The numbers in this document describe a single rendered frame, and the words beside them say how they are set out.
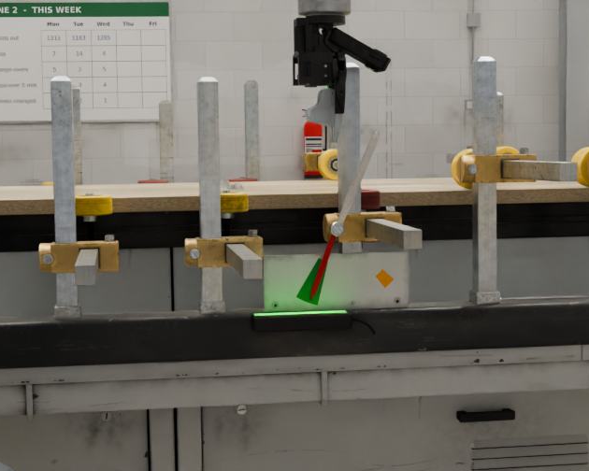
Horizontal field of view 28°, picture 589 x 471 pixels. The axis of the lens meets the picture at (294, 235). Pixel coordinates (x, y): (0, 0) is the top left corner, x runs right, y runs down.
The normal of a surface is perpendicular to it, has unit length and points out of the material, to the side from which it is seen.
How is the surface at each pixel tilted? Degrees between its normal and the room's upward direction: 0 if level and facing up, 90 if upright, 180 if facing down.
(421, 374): 90
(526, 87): 90
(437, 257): 90
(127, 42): 90
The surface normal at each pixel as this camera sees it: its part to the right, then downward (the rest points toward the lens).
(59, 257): 0.15, 0.07
